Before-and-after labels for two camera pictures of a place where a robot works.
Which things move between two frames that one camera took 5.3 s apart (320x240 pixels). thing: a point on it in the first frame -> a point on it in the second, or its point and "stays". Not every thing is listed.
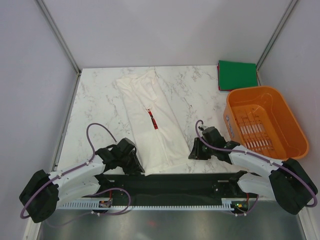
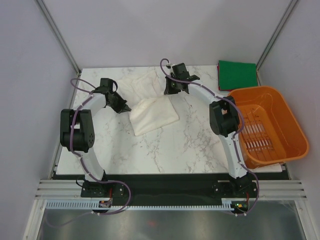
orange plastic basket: x=260 y=118 stays
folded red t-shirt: x=218 y=76 stays
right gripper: x=195 y=153 -> x=169 y=90
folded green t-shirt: x=234 y=75 stays
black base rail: x=171 y=187 stays
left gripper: x=135 y=167 -> x=122 y=107
